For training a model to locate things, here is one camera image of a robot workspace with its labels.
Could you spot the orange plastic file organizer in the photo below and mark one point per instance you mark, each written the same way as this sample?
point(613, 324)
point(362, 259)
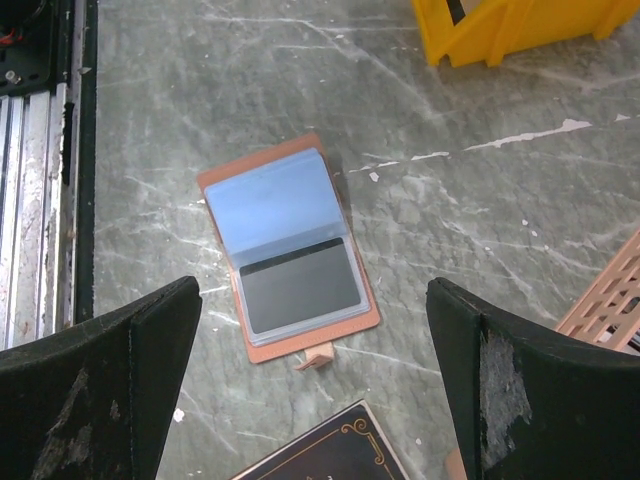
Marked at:
point(607, 314)

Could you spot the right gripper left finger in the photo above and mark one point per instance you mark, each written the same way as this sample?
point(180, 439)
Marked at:
point(96, 401)

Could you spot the black book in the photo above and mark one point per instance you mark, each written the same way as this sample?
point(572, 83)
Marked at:
point(349, 445)

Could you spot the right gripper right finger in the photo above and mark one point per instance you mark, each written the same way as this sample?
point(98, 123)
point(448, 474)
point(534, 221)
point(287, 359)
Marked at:
point(528, 402)

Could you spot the black credit card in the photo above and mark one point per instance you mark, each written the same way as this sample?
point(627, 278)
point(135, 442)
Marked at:
point(315, 281)

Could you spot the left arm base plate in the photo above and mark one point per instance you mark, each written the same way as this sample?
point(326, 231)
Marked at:
point(28, 51)

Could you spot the yellow bin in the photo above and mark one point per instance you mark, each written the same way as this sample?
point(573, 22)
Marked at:
point(467, 32)

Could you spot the aluminium mounting rail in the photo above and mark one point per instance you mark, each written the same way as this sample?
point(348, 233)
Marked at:
point(48, 166)

